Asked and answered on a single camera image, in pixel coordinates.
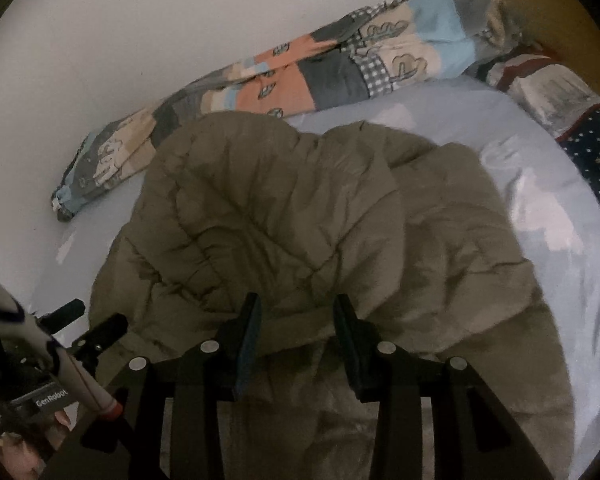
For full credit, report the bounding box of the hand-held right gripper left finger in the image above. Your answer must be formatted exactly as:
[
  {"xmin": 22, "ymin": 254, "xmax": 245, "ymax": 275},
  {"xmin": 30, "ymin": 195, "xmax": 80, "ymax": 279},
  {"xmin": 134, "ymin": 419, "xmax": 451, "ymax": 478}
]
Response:
[{"xmin": 45, "ymin": 292, "xmax": 263, "ymax": 480}]

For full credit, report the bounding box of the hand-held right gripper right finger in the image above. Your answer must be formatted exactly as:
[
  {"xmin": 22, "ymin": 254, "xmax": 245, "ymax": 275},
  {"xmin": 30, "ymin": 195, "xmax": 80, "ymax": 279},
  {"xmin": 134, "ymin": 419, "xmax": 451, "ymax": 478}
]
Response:
[{"xmin": 332, "ymin": 294, "xmax": 556, "ymax": 480}]

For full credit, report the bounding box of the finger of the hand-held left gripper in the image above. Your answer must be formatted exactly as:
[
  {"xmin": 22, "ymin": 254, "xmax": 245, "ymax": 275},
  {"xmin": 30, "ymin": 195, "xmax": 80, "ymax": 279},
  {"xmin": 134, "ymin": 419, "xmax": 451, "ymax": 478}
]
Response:
[
  {"xmin": 40, "ymin": 299, "xmax": 87, "ymax": 333},
  {"xmin": 70, "ymin": 312, "xmax": 128, "ymax": 361}
]

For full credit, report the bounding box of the olive puffer jacket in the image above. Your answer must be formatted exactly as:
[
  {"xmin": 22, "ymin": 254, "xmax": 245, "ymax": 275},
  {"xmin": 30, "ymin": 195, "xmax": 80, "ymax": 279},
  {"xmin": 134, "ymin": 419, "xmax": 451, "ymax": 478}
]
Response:
[{"xmin": 87, "ymin": 112, "xmax": 578, "ymax": 480}]

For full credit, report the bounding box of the person's left hand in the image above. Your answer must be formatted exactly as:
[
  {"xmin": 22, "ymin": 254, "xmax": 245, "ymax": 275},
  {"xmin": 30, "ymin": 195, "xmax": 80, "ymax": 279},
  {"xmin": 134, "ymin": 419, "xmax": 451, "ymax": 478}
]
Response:
[{"xmin": 0, "ymin": 407, "xmax": 76, "ymax": 478}]

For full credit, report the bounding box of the light blue bed sheet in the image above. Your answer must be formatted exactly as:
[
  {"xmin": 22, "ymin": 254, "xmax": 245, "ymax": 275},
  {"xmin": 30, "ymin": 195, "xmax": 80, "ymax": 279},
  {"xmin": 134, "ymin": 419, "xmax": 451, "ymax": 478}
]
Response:
[{"xmin": 30, "ymin": 87, "xmax": 600, "ymax": 480}]

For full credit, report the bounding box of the patchwork cartoon quilt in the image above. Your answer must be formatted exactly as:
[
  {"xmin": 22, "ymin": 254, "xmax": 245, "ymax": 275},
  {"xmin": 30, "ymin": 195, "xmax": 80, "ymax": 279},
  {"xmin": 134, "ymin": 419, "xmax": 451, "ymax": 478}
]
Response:
[{"xmin": 50, "ymin": 0, "xmax": 523, "ymax": 223}]

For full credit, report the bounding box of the white pillow with red trim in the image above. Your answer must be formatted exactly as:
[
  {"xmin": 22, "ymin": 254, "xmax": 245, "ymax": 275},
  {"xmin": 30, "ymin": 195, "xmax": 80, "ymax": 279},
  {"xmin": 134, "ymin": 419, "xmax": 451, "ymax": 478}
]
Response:
[{"xmin": 462, "ymin": 50, "xmax": 600, "ymax": 138}]

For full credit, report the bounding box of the wooden headboard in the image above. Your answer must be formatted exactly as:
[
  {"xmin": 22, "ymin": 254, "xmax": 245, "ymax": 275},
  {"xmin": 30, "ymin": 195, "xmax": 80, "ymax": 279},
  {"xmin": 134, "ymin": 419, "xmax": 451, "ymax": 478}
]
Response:
[{"xmin": 482, "ymin": 0, "xmax": 600, "ymax": 111}]

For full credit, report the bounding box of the white cord with red tip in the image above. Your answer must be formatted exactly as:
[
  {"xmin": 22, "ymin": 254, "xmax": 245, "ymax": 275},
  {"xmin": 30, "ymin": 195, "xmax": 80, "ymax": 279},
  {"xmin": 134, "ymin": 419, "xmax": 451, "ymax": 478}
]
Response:
[{"xmin": 0, "ymin": 260, "xmax": 121, "ymax": 421}]

